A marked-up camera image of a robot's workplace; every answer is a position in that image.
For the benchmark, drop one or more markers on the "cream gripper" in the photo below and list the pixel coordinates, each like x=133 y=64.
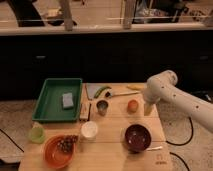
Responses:
x=148 y=107

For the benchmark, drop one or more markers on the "orange apple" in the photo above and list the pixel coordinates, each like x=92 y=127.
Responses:
x=132 y=106

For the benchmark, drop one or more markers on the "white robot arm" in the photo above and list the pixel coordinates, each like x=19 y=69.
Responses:
x=162 y=86

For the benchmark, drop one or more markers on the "small metal cup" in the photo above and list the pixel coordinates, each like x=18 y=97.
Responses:
x=102 y=107

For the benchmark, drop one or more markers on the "white paper cup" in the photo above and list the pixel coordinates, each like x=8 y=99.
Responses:
x=89 y=130

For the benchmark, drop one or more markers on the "light green plastic cup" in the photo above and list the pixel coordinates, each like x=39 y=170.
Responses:
x=36 y=134

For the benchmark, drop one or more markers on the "yellow banana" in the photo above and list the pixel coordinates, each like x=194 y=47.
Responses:
x=135 y=87

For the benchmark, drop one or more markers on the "dark brown bowl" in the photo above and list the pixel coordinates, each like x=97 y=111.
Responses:
x=137 y=138

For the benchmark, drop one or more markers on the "green cucumber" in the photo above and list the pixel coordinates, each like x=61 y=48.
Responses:
x=100 y=90

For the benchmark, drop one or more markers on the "grey cutting board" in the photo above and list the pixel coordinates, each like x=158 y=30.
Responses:
x=91 y=89

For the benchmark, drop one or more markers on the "wooden block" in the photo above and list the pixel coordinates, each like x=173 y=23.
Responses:
x=85 y=110

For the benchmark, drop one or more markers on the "grey blue sponge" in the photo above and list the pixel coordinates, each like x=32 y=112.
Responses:
x=67 y=100

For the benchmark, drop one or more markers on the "green plastic tray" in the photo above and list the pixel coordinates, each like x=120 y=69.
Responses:
x=49 y=107

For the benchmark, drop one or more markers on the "dark grape bunch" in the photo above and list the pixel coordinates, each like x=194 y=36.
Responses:
x=65 y=144

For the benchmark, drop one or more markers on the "orange plastic bowl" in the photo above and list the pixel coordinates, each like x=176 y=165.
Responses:
x=53 y=156

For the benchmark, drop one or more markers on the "wooden handled spoon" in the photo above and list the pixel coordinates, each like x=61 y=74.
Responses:
x=112 y=94

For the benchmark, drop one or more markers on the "wooden window post right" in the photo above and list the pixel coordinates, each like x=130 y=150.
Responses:
x=128 y=13

